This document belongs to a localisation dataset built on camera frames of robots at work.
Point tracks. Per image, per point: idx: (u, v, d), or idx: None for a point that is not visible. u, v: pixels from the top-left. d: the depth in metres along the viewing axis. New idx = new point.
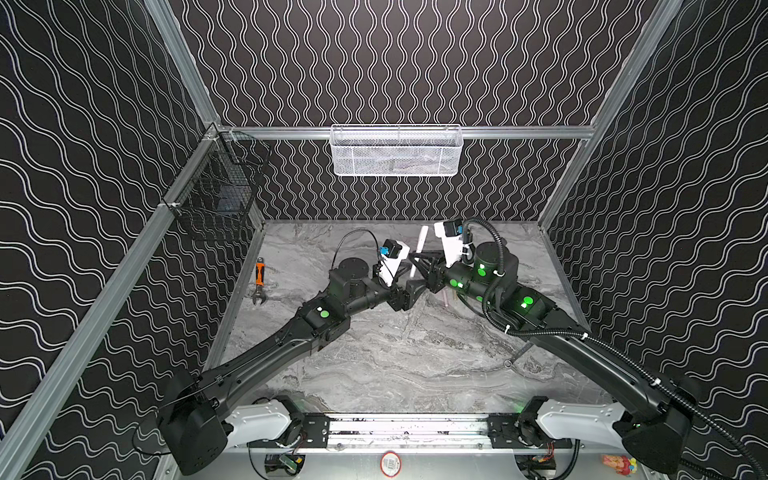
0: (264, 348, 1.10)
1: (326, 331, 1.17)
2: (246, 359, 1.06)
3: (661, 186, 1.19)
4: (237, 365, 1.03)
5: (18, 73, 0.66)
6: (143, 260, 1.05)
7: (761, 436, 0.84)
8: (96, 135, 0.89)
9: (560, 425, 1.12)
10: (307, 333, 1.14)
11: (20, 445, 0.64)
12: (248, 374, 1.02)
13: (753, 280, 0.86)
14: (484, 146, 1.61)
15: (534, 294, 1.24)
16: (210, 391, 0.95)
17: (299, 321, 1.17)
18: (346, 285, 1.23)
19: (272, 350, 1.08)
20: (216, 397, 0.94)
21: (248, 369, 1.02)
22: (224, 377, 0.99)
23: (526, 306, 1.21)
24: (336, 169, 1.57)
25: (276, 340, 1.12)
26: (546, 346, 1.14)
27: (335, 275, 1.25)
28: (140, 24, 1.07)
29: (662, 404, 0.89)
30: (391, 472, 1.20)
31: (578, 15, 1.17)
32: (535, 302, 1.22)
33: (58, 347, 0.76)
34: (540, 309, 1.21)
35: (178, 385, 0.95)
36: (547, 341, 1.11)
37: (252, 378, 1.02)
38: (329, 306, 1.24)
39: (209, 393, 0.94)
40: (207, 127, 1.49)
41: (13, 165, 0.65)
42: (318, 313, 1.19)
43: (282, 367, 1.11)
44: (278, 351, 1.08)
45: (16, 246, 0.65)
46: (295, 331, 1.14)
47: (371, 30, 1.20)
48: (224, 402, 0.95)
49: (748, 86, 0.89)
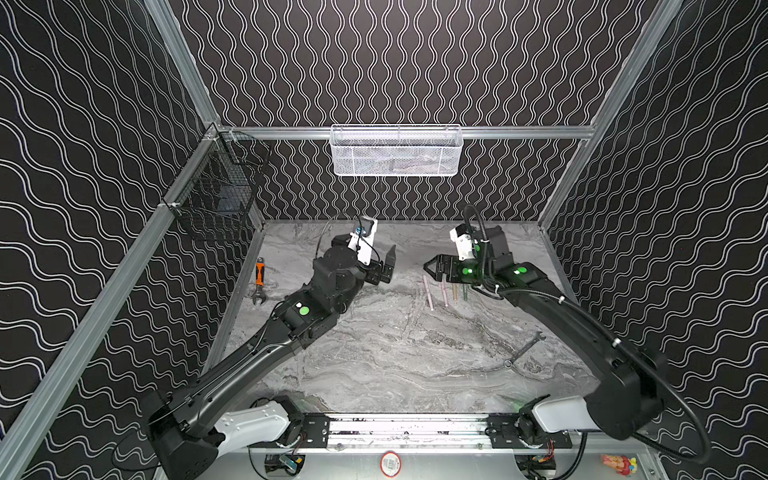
0: (235, 360, 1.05)
1: (308, 328, 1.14)
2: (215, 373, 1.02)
3: (661, 186, 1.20)
4: (207, 380, 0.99)
5: (18, 74, 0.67)
6: (143, 260, 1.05)
7: (761, 436, 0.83)
8: (96, 135, 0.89)
9: (548, 412, 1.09)
10: (283, 336, 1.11)
11: (19, 446, 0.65)
12: (218, 390, 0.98)
13: (753, 280, 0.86)
14: (484, 146, 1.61)
15: (527, 265, 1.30)
16: (181, 413, 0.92)
17: (276, 324, 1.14)
18: (331, 275, 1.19)
19: (244, 360, 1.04)
20: (186, 419, 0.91)
21: (217, 384, 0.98)
22: (193, 396, 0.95)
23: (519, 273, 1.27)
24: (336, 169, 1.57)
25: (250, 348, 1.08)
26: (529, 308, 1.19)
27: (319, 265, 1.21)
28: (140, 24, 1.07)
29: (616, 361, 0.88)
30: (391, 472, 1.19)
31: (578, 15, 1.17)
32: (528, 271, 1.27)
33: (58, 347, 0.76)
34: (535, 276, 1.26)
35: (151, 406, 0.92)
36: (530, 302, 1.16)
37: (222, 394, 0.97)
38: (312, 301, 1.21)
39: (179, 416, 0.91)
40: (207, 127, 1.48)
41: (13, 165, 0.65)
42: (298, 310, 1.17)
43: (255, 379, 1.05)
44: (249, 361, 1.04)
45: (16, 246, 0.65)
46: (269, 336, 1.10)
47: (371, 30, 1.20)
48: (195, 422, 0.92)
49: (748, 86, 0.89)
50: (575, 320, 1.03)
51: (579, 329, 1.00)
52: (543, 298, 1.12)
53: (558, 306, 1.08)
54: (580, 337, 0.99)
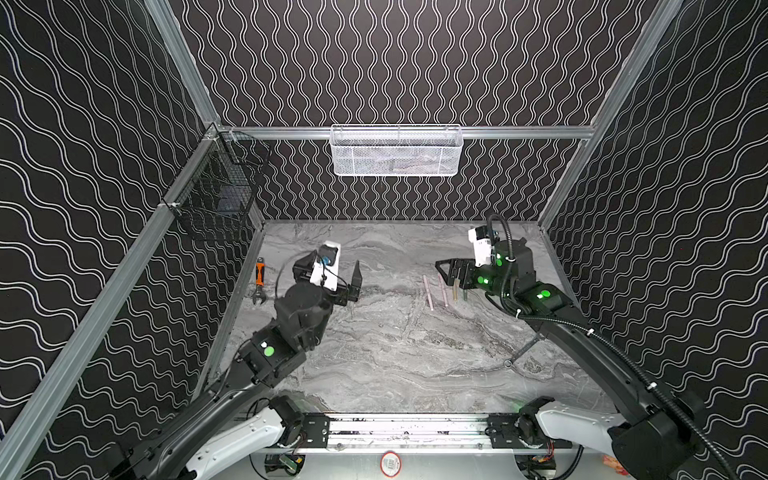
0: (195, 408, 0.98)
1: (277, 369, 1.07)
2: (178, 421, 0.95)
3: (661, 186, 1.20)
4: (168, 430, 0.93)
5: (18, 73, 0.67)
6: (143, 260, 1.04)
7: (761, 436, 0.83)
8: (96, 135, 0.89)
9: (554, 420, 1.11)
10: (246, 381, 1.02)
11: (19, 447, 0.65)
12: (179, 441, 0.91)
13: (753, 280, 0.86)
14: (485, 146, 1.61)
15: (551, 289, 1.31)
16: (140, 467, 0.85)
17: (240, 366, 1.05)
18: (293, 315, 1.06)
19: (205, 409, 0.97)
20: (145, 474, 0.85)
21: (179, 435, 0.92)
22: (153, 448, 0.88)
23: (542, 297, 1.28)
24: (336, 169, 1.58)
25: (212, 395, 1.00)
26: (555, 338, 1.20)
27: (281, 305, 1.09)
28: (140, 23, 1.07)
29: (651, 407, 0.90)
30: (391, 472, 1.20)
31: (578, 15, 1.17)
32: (553, 296, 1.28)
33: (58, 347, 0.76)
34: (559, 302, 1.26)
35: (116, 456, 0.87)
36: (554, 331, 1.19)
37: (185, 445, 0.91)
38: (278, 340, 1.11)
39: (138, 470, 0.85)
40: (207, 127, 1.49)
41: (13, 165, 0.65)
42: (263, 353, 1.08)
43: (217, 427, 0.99)
44: (210, 409, 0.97)
45: (16, 246, 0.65)
46: (233, 380, 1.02)
47: (371, 30, 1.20)
48: (155, 475, 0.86)
49: (748, 86, 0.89)
50: (602, 356, 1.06)
51: (607, 365, 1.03)
52: (569, 329, 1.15)
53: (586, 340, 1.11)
54: (608, 373, 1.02)
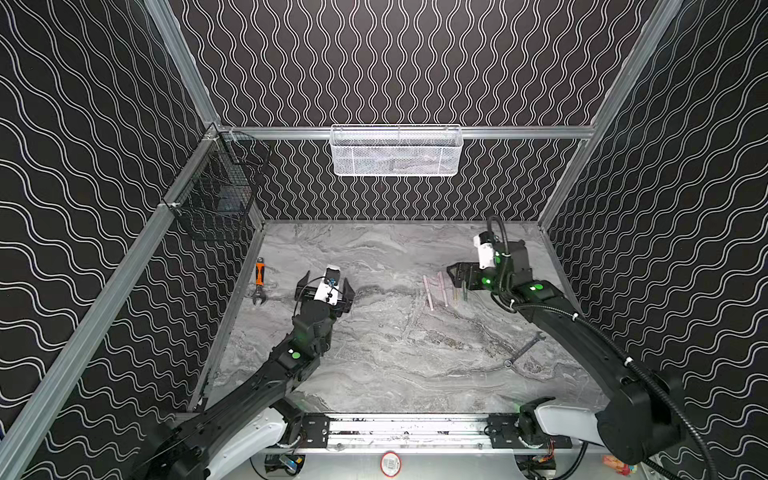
0: (237, 395, 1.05)
1: (300, 371, 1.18)
2: (222, 406, 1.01)
3: (661, 186, 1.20)
4: (216, 411, 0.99)
5: (18, 73, 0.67)
6: (143, 260, 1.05)
7: (761, 436, 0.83)
8: (96, 135, 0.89)
9: (549, 414, 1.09)
10: (281, 374, 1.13)
11: (19, 447, 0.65)
12: (229, 418, 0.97)
13: (754, 280, 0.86)
14: (484, 145, 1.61)
15: (545, 283, 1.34)
16: (192, 440, 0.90)
17: (272, 365, 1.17)
18: (309, 329, 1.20)
19: (248, 392, 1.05)
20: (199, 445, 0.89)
21: (228, 414, 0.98)
22: (205, 424, 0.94)
23: (535, 289, 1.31)
24: (336, 169, 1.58)
25: (252, 383, 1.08)
26: (543, 326, 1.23)
27: (298, 320, 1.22)
28: (140, 24, 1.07)
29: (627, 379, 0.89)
30: (391, 472, 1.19)
31: (578, 15, 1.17)
32: (545, 289, 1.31)
33: (58, 347, 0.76)
34: (550, 293, 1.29)
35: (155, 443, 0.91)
36: (541, 318, 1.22)
37: (234, 422, 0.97)
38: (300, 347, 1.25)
39: (191, 442, 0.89)
40: (207, 127, 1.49)
41: (12, 165, 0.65)
42: (290, 355, 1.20)
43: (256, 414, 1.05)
44: (253, 393, 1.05)
45: (16, 246, 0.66)
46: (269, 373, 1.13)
47: (371, 30, 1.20)
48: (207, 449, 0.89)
49: (748, 85, 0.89)
50: (587, 336, 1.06)
51: (589, 344, 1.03)
52: (557, 314, 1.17)
53: (572, 322, 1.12)
54: (589, 352, 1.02)
